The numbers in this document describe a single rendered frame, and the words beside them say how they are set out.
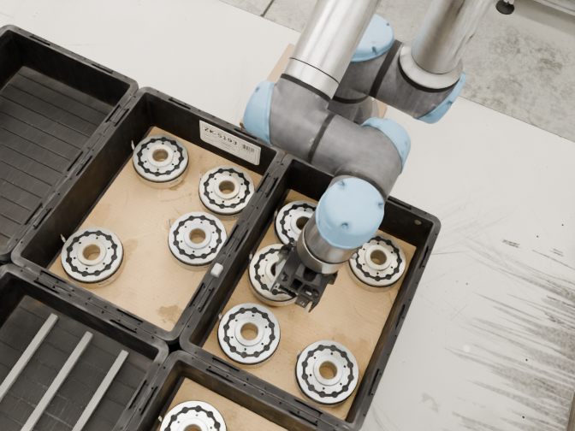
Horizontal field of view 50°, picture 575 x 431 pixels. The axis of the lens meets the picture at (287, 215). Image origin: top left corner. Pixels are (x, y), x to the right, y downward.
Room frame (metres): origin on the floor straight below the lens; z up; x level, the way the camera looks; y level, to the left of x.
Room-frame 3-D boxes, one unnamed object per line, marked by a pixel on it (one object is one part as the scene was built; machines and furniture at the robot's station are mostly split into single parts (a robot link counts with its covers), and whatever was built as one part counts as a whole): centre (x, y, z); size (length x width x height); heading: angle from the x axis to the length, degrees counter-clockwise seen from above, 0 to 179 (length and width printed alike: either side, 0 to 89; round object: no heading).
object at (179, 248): (0.44, 0.15, 0.86); 0.10 x 0.10 x 0.01
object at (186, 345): (0.38, -0.07, 0.92); 0.40 x 0.30 x 0.02; 165
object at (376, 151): (0.46, -0.08, 1.17); 0.11 x 0.11 x 0.08; 73
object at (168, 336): (0.46, 0.22, 0.92); 0.40 x 0.30 x 0.02; 165
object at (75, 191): (0.46, 0.22, 0.87); 0.40 x 0.30 x 0.11; 165
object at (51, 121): (0.54, 0.51, 0.87); 0.40 x 0.30 x 0.11; 165
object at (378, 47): (0.84, -0.07, 0.96); 0.13 x 0.12 x 0.14; 73
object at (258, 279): (0.40, 0.00, 0.88); 0.10 x 0.10 x 0.01
